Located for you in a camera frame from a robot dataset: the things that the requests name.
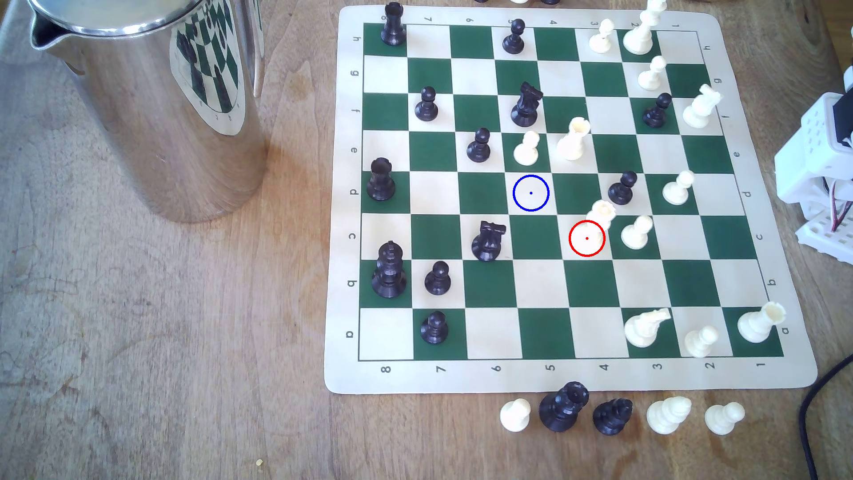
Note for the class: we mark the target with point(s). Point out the white bishop chess piece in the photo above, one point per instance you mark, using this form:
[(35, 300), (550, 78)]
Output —
[(665, 417), (603, 214)]

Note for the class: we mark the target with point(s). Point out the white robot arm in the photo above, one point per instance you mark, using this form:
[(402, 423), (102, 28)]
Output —
[(816, 153)]

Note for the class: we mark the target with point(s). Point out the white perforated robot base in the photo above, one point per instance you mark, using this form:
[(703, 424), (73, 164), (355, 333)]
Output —
[(823, 233)]

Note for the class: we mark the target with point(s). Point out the black pawn chess piece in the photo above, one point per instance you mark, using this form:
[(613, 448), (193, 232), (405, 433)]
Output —
[(478, 150), (621, 192), (438, 282), (514, 43), (434, 331), (656, 114), (426, 108)]

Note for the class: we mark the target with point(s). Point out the black king chess piece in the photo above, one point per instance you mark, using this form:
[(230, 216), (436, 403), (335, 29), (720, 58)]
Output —
[(389, 277)]

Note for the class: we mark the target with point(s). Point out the black knight chess piece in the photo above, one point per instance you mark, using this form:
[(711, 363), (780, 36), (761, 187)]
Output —
[(487, 245), (525, 110)]

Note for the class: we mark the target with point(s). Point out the black rook chess piece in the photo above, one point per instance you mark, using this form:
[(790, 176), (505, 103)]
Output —
[(380, 183), (393, 30)]

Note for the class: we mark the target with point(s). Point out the green white chess board mat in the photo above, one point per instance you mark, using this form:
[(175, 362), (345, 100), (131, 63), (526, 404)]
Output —
[(540, 286)]

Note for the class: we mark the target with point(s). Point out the white pawn chess piece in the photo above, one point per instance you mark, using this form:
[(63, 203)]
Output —
[(515, 417), (721, 420), (676, 192), (635, 235), (698, 344), (526, 153), (601, 41), (650, 78)]

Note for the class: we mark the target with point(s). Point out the white rook chess piece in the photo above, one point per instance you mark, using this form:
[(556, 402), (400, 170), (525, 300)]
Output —
[(572, 143), (754, 326)]

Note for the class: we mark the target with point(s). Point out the black queen chess piece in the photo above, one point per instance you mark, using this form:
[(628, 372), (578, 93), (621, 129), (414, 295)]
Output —
[(560, 410)]

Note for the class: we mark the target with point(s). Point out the white knight chess piece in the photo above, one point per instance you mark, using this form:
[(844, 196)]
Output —
[(698, 112), (642, 330)]

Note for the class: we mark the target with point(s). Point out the black bishop chess piece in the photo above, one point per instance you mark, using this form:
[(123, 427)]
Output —
[(610, 418)]

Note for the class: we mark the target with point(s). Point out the shiny steel pitcher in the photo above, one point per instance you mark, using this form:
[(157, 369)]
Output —
[(166, 166)]

